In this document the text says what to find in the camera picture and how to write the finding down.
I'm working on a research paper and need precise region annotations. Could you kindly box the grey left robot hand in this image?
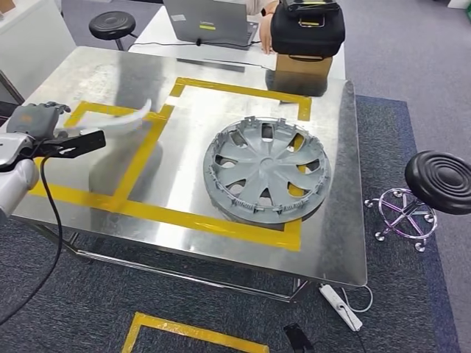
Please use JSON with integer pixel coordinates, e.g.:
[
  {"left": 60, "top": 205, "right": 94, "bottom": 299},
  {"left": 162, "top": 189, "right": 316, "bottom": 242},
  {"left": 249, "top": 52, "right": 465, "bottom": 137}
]
[{"left": 6, "top": 101, "right": 71, "bottom": 142}]

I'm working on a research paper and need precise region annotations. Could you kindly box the white curved plastic part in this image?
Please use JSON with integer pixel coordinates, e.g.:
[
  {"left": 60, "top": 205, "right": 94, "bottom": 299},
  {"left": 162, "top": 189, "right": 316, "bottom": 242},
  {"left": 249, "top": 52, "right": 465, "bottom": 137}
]
[{"left": 55, "top": 99, "right": 152, "bottom": 138}]

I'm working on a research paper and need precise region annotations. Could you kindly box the steel workbench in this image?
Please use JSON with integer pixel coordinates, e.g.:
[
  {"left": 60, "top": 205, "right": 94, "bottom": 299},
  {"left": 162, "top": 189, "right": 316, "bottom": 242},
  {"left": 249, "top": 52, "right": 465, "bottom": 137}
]
[{"left": 0, "top": 46, "right": 368, "bottom": 304}]

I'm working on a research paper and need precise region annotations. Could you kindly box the white cabinet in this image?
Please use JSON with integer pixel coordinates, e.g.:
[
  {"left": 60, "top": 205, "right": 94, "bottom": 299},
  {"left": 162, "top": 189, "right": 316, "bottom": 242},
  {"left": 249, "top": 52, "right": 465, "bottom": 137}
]
[{"left": 0, "top": 0, "right": 76, "bottom": 101}]

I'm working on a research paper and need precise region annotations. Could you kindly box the black round stool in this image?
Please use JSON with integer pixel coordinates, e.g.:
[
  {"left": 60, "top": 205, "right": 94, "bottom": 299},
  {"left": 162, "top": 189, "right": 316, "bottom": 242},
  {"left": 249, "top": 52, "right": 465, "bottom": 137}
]
[
  {"left": 88, "top": 10, "right": 137, "bottom": 52},
  {"left": 364, "top": 149, "right": 471, "bottom": 253}
]

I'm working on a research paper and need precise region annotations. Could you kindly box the white desk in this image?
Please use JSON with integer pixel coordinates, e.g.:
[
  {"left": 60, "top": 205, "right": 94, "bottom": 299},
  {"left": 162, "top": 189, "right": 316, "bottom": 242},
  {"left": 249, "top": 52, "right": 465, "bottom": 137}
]
[{"left": 128, "top": 4, "right": 346, "bottom": 82}]

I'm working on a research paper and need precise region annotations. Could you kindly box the grey laptop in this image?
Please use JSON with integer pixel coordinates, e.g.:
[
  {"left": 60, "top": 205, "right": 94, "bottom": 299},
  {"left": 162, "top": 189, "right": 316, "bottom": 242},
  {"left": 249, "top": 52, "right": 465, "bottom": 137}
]
[{"left": 163, "top": 0, "right": 260, "bottom": 51}]

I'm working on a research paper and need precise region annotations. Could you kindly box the silver wheel hubcap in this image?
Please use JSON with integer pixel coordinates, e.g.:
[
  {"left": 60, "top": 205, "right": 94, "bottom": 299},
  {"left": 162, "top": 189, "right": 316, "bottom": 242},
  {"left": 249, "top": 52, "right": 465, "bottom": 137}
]
[{"left": 203, "top": 115, "right": 332, "bottom": 226}]

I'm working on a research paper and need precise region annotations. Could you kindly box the person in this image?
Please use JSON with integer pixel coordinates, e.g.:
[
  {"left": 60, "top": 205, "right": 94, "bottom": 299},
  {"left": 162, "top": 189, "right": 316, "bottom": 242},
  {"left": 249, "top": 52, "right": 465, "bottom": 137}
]
[{"left": 245, "top": 0, "right": 281, "bottom": 54}]

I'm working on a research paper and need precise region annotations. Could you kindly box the brown cardboard box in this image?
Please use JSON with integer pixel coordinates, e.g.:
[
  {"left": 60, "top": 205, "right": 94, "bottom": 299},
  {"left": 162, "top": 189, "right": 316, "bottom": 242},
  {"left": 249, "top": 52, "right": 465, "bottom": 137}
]
[{"left": 275, "top": 53, "right": 334, "bottom": 79}]

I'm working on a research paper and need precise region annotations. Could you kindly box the black carry bag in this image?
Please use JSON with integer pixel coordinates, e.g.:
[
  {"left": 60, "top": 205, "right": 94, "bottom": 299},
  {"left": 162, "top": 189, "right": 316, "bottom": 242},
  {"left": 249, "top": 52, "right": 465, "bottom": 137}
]
[{"left": 270, "top": 0, "right": 346, "bottom": 60}]

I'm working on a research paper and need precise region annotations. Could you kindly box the white power adapter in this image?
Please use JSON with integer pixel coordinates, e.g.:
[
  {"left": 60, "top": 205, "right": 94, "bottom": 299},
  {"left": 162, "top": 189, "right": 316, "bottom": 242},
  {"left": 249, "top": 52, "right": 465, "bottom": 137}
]
[{"left": 319, "top": 284, "right": 364, "bottom": 332}]

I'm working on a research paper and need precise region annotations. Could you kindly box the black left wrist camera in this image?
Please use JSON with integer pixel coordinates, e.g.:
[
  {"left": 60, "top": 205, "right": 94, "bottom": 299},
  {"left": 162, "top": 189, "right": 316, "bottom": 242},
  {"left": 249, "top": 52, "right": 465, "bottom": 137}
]
[{"left": 31, "top": 129, "right": 106, "bottom": 160}]

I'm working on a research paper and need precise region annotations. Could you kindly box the black laptop cable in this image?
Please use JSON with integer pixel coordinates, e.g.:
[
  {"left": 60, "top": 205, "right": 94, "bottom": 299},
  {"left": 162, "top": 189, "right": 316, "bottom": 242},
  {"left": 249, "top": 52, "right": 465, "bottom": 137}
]
[{"left": 128, "top": 38, "right": 262, "bottom": 52}]

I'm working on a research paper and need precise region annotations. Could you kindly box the white floor cable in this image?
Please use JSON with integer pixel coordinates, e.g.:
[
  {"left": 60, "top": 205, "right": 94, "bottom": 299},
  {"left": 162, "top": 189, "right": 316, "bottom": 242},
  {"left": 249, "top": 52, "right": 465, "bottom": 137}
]
[{"left": 340, "top": 285, "right": 374, "bottom": 314}]

